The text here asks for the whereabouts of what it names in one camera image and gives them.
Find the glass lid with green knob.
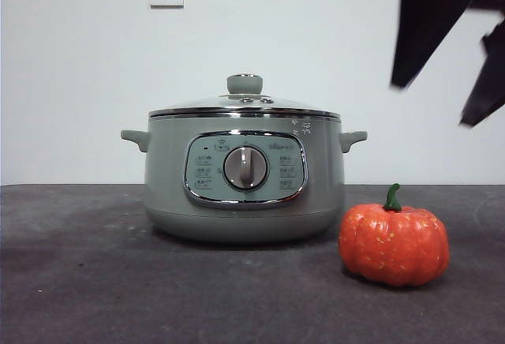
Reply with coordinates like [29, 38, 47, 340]
[148, 73, 341, 119]

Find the pale green electric pot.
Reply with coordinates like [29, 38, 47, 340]
[120, 113, 368, 247]

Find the orange pumpkin with green stem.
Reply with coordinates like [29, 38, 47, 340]
[338, 183, 451, 288]

